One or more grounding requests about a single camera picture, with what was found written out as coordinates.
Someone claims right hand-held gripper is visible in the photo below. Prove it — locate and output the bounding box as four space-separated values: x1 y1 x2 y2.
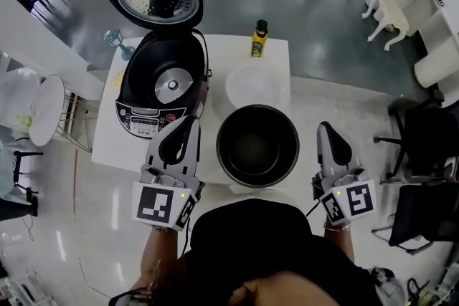
311 120 378 227

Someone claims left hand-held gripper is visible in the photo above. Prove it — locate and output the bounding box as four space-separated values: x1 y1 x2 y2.
131 114 206 232

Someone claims black pot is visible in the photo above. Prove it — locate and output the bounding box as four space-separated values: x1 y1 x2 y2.
215 103 301 189

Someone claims white steamer tray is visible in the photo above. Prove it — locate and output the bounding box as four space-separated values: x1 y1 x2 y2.
224 64 291 113

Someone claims person's right forearm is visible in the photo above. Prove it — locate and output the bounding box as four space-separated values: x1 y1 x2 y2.
322 224 356 264

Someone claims person's left forearm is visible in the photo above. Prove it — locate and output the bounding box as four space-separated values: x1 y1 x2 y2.
139 225 180 293

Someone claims maroon rice cooker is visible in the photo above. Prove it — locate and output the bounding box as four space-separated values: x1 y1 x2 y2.
103 0 211 140

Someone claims black office chair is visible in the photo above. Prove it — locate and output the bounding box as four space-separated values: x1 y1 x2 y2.
374 96 459 183
371 182 459 255

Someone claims person's dark top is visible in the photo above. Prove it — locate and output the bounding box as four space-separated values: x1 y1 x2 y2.
107 199 381 306

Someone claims teal lantern lamp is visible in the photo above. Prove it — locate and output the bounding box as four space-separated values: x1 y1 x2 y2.
103 28 136 64

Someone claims yellow oil bottle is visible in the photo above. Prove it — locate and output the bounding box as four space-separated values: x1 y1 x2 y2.
250 19 269 59

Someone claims white console table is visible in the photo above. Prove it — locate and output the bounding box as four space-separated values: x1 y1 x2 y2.
414 0 459 108

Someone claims white round side table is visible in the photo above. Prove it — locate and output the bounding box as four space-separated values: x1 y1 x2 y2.
28 75 98 153

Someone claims white ornate stool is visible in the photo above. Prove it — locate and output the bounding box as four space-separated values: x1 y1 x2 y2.
361 0 410 52

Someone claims person's face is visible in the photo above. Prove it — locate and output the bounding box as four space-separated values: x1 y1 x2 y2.
229 270 323 306

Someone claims pale teal storage box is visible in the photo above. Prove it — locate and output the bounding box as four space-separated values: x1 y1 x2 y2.
0 139 15 201

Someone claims white column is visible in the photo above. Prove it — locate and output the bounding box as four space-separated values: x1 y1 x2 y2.
0 0 105 101

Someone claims black dining chair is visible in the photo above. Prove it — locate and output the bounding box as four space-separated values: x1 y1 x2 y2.
16 0 37 14

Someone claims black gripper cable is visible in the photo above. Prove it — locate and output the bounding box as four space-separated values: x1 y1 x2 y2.
181 221 193 255
305 199 322 218

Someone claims black cable bundle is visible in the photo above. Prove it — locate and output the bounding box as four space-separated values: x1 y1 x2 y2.
407 277 431 306

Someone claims black frame chair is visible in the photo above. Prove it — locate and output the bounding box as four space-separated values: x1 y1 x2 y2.
12 150 44 196

